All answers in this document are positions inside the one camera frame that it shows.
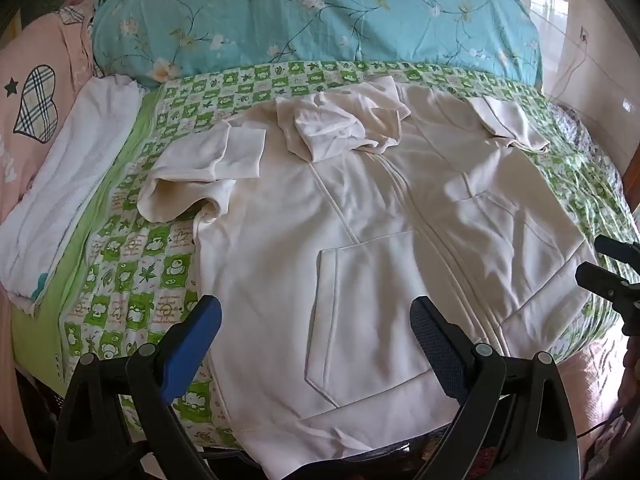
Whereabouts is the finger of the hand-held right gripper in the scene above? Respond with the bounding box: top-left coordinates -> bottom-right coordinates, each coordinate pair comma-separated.
575,262 -> 640,337
594,235 -> 640,264

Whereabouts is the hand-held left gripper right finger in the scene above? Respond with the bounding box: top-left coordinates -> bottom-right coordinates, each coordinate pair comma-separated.
409,296 -> 581,480

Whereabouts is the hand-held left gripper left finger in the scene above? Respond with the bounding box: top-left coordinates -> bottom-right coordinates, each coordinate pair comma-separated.
50,295 -> 223,480

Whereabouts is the cream zip hoodie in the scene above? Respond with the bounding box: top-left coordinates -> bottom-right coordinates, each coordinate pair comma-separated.
137,76 -> 601,480

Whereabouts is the green printed bed sheet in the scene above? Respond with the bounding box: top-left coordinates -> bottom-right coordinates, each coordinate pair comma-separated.
10,60 -> 626,451

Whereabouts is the pink patterned sheet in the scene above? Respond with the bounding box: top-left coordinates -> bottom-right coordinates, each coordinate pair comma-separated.
560,345 -> 632,461

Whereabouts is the grey patterned cloth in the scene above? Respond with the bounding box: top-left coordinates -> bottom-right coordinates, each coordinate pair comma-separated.
550,102 -> 626,171

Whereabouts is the white folded cloth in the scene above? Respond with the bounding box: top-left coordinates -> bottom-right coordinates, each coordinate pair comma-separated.
0,75 -> 146,311

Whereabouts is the pink blanket with plaid hearts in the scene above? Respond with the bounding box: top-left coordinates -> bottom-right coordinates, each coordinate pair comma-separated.
0,0 -> 98,461

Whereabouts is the thin wall cable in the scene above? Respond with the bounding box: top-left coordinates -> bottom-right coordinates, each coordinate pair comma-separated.
544,40 -> 590,102

